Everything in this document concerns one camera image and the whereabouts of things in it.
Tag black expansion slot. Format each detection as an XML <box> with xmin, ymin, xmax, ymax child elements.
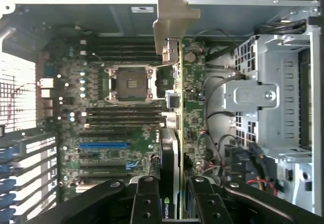
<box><xmin>80</xmin><ymin>174</ymin><xmax>127</xmax><ymax>180</ymax></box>
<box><xmin>79</xmin><ymin>132</ymin><xmax>127</xmax><ymax>137</ymax></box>
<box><xmin>80</xmin><ymin>165</ymin><xmax>127</xmax><ymax>171</ymax></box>

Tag blue expansion slot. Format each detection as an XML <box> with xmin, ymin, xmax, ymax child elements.
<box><xmin>79</xmin><ymin>142</ymin><xmax>128</xmax><ymax>149</ymax></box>

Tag black RAM slot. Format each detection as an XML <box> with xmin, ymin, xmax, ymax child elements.
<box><xmin>95</xmin><ymin>44</ymin><xmax>155</xmax><ymax>50</ymax></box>
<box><xmin>85</xmin><ymin>111</ymin><xmax>164</xmax><ymax>118</ymax></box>
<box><xmin>85</xmin><ymin>123</ymin><xmax>164</xmax><ymax>129</ymax></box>
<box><xmin>95</xmin><ymin>38</ymin><xmax>155</xmax><ymax>45</ymax></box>
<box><xmin>95</xmin><ymin>56</ymin><xmax>163</xmax><ymax>62</ymax></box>
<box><xmin>85</xmin><ymin>106</ymin><xmax>164</xmax><ymax>112</ymax></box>
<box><xmin>95</xmin><ymin>50</ymin><xmax>163</xmax><ymax>56</ymax></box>
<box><xmin>85</xmin><ymin>118</ymin><xmax>164</xmax><ymax>123</ymax></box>

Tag CPU socket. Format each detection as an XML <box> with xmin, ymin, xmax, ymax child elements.
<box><xmin>103</xmin><ymin>63</ymin><xmax>159</xmax><ymax>106</ymax></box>

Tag green motherboard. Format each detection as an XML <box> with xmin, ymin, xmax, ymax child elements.
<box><xmin>36</xmin><ymin>35</ymin><xmax>212</xmax><ymax>204</ymax></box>

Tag metal disk bay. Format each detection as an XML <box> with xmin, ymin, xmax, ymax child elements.
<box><xmin>222</xmin><ymin>32</ymin><xmax>321</xmax><ymax>164</ymax></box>

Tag open grey PC case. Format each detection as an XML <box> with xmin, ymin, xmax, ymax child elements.
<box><xmin>0</xmin><ymin>0</ymin><xmax>324</xmax><ymax>224</ymax></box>

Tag black wire connector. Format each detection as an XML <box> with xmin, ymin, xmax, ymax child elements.
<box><xmin>224</xmin><ymin>144</ymin><xmax>251</xmax><ymax>174</ymax></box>

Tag black power cable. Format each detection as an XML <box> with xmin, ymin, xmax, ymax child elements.
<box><xmin>253</xmin><ymin>18</ymin><xmax>308</xmax><ymax>36</ymax></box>

